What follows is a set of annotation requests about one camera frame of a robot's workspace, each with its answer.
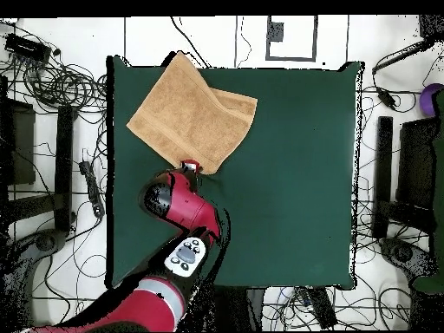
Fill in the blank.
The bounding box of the purple ball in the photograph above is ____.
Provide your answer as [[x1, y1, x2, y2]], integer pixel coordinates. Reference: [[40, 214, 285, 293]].
[[418, 82, 444, 118]]

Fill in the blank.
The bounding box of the small grey box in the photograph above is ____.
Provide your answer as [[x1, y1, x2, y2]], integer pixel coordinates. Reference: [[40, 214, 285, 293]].
[[267, 21, 284, 42]]

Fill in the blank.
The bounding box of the black power adapter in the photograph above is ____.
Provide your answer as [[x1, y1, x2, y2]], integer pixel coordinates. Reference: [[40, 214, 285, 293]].
[[375, 86, 398, 110]]

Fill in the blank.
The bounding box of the grey square floor frame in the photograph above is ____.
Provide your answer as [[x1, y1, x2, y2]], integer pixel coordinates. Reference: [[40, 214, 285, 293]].
[[265, 15, 318, 62]]

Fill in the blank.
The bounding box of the dark green object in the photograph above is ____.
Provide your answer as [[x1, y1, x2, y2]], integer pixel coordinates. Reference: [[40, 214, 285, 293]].
[[412, 89, 444, 296]]

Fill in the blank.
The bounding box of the black corner box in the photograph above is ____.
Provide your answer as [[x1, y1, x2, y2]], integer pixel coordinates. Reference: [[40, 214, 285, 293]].
[[418, 14, 444, 39]]

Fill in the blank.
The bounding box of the black rod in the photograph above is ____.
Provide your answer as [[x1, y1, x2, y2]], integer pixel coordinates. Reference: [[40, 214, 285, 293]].
[[371, 37, 438, 75]]

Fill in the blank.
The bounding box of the tan terry towel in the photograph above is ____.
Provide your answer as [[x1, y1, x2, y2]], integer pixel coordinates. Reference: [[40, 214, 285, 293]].
[[125, 50, 258, 175]]

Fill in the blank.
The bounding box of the black power strip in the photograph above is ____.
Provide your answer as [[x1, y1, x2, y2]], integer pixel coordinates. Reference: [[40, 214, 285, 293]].
[[78, 160, 106, 219]]

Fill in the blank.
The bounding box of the tangle of black cables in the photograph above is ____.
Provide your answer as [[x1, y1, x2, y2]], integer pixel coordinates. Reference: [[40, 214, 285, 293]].
[[0, 20, 108, 117]]

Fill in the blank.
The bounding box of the dark green table cloth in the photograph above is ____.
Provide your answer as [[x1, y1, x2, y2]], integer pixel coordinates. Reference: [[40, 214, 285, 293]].
[[105, 55, 365, 291]]

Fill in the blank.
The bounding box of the black stand frame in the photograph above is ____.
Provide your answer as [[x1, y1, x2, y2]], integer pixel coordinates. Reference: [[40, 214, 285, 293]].
[[0, 74, 79, 237], [371, 115, 439, 240]]

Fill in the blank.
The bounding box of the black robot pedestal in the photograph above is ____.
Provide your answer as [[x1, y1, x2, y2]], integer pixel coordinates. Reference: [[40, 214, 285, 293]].
[[186, 285, 266, 332]]

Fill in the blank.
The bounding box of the grey tripod base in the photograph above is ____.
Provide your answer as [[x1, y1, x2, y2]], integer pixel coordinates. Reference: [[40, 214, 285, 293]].
[[377, 237, 436, 278], [0, 228, 69, 333]]

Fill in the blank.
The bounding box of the long black cable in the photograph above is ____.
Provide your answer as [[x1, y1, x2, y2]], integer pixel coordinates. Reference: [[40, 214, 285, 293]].
[[169, 16, 212, 69]]

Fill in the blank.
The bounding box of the black network switch box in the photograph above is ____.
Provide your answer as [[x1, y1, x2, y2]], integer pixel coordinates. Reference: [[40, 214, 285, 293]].
[[3, 32, 53, 63]]

